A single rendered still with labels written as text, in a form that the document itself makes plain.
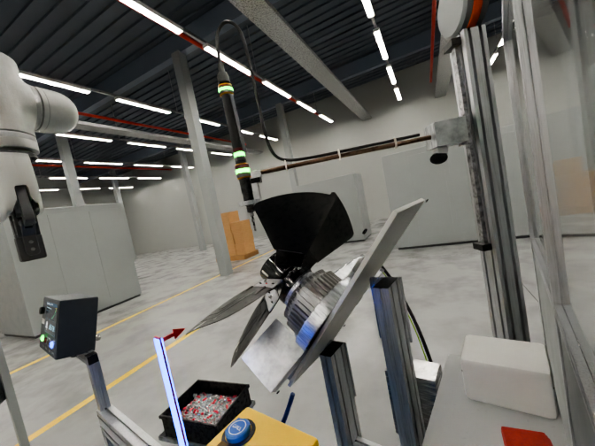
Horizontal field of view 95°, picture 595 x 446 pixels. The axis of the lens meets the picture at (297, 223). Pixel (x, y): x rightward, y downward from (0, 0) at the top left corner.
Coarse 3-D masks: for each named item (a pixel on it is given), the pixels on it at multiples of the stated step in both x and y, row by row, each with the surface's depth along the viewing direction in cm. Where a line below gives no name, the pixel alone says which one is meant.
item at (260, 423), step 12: (252, 420) 46; (264, 420) 46; (276, 420) 45; (252, 432) 44; (264, 432) 43; (276, 432) 43; (288, 432) 42; (300, 432) 42; (216, 444) 43; (228, 444) 42; (240, 444) 42; (252, 444) 41; (264, 444) 41; (276, 444) 41; (288, 444) 40; (300, 444) 40; (312, 444) 40
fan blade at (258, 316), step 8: (264, 296) 100; (264, 304) 97; (256, 312) 99; (264, 312) 94; (256, 320) 96; (264, 320) 92; (248, 328) 99; (256, 328) 93; (248, 336) 95; (240, 344) 97; (248, 344) 91; (240, 352) 93; (232, 360) 94
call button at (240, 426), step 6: (234, 420) 46; (240, 420) 45; (246, 420) 45; (228, 426) 45; (234, 426) 44; (240, 426) 44; (246, 426) 44; (228, 432) 43; (234, 432) 43; (240, 432) 43; (246, 432) 43; (228, 438) 42; (234, 438) 42; (240, 438) 42
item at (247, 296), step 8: (248, 288) 85; (256, 288) 83; (264, 288) 81; (272, 288) 81; (240, 296) 80; (248, 296) 78; (256, 296) 76; (224, 304) 79; (232, 304) 75; (240, 304) 72; (248, 304) 71; (216, 312) 73; (224, 312) 70; (232, 312) 66; (208, 320) 69; (216, 320) 63; (192, 328) 73
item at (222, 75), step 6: (222, 66) 82; (222, 72) 81; (222, 78) 81; (228, 78) 82; (240, 180) 83; (246, 180) 83; (240, 186) 84; (246, 186) 83; (246, 192) 83; (252, 192) 85; (246, 198) 84; (252, 198) 84; (252, 204) 84; (252, 210) 84
